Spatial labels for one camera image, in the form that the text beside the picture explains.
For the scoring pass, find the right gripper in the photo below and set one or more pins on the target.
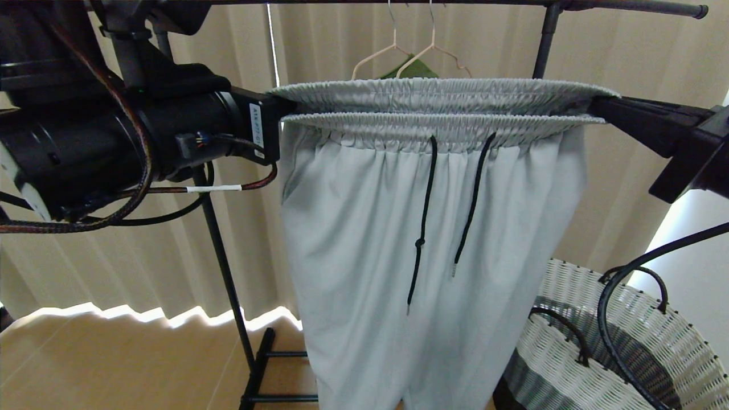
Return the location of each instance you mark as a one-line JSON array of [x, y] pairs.
[[700, 159]]

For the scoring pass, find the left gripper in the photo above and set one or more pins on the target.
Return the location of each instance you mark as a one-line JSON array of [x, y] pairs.
[[114, 148]]

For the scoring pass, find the pink clothes hanger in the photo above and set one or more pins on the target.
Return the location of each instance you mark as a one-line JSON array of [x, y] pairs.
[[432, 34], [370, 58]]

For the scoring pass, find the pale grey shorts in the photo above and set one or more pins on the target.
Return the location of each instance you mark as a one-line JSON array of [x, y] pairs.
[[370, 256]]

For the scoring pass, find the green printed shirt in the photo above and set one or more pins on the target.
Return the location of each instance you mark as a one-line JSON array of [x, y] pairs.
[[421, 69]]

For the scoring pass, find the black clothes rack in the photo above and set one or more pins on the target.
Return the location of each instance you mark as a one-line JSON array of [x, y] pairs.
[[228, 273]]

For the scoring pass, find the white laundry basket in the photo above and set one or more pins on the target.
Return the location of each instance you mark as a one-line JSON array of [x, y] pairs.
[[643, 319]]

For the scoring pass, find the beige curtain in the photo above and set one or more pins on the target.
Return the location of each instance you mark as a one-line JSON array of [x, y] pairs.
[[114, 267]]

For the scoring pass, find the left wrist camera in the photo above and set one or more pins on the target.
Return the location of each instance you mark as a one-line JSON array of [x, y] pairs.
[[148, 40]]

